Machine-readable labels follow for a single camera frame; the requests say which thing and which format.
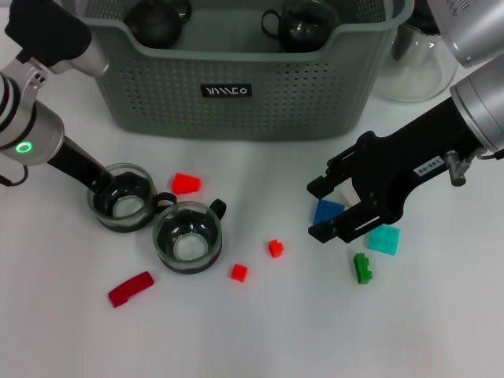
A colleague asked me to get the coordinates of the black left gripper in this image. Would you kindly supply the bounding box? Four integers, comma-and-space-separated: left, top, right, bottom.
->
46, 135, 119, 194

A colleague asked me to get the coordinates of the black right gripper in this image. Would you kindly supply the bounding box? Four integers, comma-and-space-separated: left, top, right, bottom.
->
306, 95, 488, 244

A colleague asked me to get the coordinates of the blue square toy plate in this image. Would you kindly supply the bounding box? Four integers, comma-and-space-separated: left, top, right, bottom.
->
313, 198, 347, 226

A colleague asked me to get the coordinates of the orange wedge toy block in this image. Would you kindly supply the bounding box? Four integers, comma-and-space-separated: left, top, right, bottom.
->
171, 172, 202, 195

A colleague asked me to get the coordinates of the grey perforated storage bin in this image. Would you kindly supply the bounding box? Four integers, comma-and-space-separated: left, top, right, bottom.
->
53, 0, 417, 142

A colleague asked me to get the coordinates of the white toy brick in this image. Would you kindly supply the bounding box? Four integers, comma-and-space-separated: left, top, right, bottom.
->
338, 191, 361, 209

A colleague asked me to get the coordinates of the teal square toy plate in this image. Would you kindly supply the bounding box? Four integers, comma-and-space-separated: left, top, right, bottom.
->
367, 224, 402, 257

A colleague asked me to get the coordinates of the green studded toy brick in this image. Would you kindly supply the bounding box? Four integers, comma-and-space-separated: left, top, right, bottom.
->
352, 251, 375, 285

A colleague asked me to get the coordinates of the dark red curved brick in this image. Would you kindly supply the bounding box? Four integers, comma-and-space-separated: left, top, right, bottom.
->
107, 270, 155, 309

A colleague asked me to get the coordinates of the small orange cube brick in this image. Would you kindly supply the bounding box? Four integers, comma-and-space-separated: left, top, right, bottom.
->
228, 262, 250, 283

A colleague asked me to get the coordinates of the glass carafe with black lid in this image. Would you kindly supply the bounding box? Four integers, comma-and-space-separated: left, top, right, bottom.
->
372, 11, 460, 104

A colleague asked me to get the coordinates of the black round teapot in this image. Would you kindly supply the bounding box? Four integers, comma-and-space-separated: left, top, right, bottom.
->
124, 0, 194, 49

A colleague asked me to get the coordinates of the left arm cable with connector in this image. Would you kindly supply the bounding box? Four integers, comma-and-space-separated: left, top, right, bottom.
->
0, 165, 28, 187

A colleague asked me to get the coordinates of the right arm metal cable connector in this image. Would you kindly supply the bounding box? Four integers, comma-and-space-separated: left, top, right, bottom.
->
444, 147, 504, 187

